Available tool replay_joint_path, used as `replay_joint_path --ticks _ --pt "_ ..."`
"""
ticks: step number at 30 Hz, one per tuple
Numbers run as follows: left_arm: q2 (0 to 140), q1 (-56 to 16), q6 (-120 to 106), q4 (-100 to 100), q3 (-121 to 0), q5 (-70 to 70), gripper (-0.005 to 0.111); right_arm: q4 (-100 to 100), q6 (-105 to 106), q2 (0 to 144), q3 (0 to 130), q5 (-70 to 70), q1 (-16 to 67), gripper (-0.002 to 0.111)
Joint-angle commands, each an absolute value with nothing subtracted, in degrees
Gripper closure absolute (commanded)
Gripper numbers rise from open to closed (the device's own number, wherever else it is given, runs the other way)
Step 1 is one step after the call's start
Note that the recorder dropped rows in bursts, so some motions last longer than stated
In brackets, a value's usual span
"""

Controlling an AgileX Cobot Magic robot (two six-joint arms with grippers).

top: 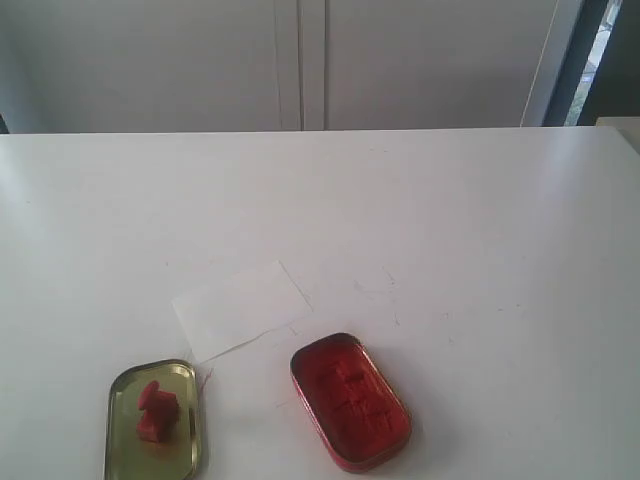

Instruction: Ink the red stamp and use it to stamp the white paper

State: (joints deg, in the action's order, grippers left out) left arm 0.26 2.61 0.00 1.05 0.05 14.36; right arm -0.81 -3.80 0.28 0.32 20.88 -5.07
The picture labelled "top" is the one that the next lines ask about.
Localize red stamp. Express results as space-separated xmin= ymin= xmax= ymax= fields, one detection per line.
xmin=136 ymin=380 xmax=179 ymax=443

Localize red ink pad tin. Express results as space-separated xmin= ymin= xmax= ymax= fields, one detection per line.
xmin=290 ymin=332 xmax=412 ymax=473

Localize white paper sheet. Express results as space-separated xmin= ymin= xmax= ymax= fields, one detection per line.
xmin=172 ymin=260 xmax=312 ymax=363

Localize gold tin lid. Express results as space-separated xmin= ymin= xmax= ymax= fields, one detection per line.
xmin=104 ymin=359 xmax=202 ymax=479

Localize white cabinet doors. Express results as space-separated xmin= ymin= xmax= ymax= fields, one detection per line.
xmin=1 ymin=1 xmax=580 ymax=133

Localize dark window frame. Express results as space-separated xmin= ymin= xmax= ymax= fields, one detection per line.
xmin=543 ymin=0 xmax=639 ymax=127

